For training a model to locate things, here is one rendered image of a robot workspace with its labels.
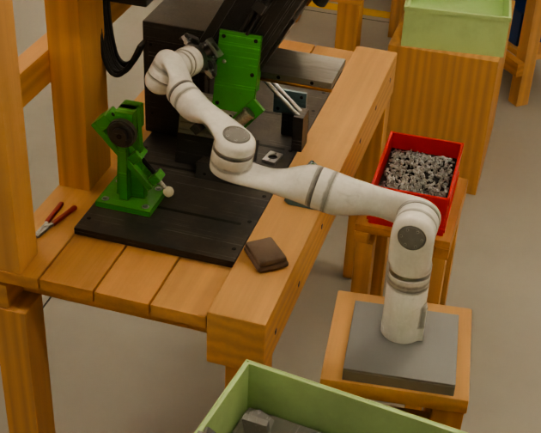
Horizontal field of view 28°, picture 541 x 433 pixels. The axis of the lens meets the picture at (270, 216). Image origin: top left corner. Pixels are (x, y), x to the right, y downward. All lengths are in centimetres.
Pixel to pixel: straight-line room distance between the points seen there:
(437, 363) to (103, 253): 85
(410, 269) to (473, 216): 221
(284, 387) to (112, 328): 166
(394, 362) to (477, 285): 177
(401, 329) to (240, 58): 87
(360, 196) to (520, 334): 175
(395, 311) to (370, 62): 137
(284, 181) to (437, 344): 50
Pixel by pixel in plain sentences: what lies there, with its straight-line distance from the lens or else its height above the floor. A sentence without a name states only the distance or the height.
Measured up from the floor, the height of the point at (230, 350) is 80.
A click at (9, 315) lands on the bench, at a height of 74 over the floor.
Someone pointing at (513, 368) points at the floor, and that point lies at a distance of 378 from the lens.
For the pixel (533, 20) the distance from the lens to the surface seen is 520.
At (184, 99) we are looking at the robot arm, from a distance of 241.
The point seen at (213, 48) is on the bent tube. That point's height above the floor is 124.
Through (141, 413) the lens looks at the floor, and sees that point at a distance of 348.
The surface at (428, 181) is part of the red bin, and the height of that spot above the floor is 88.
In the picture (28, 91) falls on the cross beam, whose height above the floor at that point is 121.
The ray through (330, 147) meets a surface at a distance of 306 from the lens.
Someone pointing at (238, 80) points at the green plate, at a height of 115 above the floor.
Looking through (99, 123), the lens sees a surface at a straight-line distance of 270.
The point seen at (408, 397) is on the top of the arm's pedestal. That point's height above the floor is 83.
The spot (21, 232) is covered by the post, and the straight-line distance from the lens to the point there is 256.
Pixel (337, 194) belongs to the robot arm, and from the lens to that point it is 225.
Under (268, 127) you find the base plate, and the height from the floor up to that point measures 90.
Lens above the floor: 244
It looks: 34 degrees down
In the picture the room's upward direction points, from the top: 3 degrees clockwise
